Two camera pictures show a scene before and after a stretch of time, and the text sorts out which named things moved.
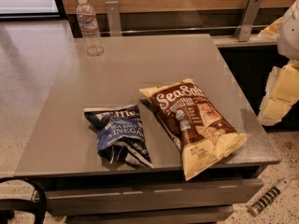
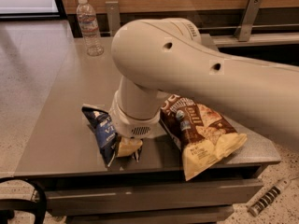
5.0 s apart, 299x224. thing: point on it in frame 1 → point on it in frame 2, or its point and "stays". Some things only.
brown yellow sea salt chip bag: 204,133 stays
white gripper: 290,35 → 131,126
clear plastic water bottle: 90,27 stays
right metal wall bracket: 245,25 stays
